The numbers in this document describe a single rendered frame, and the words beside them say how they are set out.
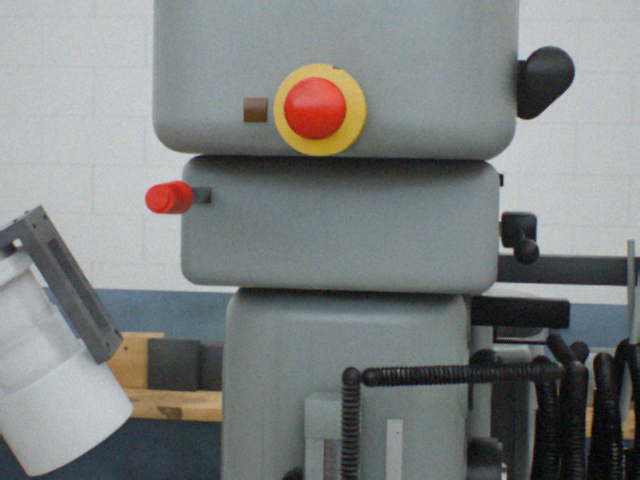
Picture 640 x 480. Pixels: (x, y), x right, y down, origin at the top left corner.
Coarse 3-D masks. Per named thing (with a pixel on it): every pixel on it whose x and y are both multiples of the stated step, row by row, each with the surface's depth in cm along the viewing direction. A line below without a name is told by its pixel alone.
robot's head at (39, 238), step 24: (24, 216) 69; (48, 216) 72; (0, 240) 68; (24, 240) 68; (48, 240) 70; (0, 264) 68; (48, 264) 69; (72, 264) 71; (72, 288) 69; (72, 312) 69; (96, 312) 72; (96, 336) 69; (120, 336) 73; (96, 360) 70
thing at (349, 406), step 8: (352, 368) 91; (344, 376) 90; (352, 376) 90; (360, 376) 91; (344, 384) 91; (352, 384) 90; (344, 392) 90; (352, 392) 90; (360, 392) 91; (344, 400) 90; (352, 400) 90; (344, 408) 91; (352, 408) 90; (344, 416) 91; (352, 416) 90; (360, 416) 91; (344, 424) 91; (352, 424) 90; (344, 432) 91; (352, 432) 90; (344, 440) 91; (352, 440) 90; (344, 448) 91; (352, 448) 91; (344, 456) 91; (352, 456) 91; (344, 464) 91; (352, 464) 91; (344, 472) 91; (352, 472) 91
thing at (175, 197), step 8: (160, 184) 87; (168, 184) 88; (176, 184) 89; (184, 184) 91; (152, 192) 86; (160, 192) 86; (168, 192) 87; (176, 192) 87; (184, 192) 89; (192, 192) 91; (200, 192) 97; (208, 192) 99; (152, 200) 86; (160, 200) 86; (168, 200) 86; (176, 200) 87; (184, 200) 89; (192, 200) 91; (200, 200) 97; (208, 200) 100; (152, 208) 87; (160, 208) 86; (168, 208) 87; (176, 208) 88; (184, 208) 90
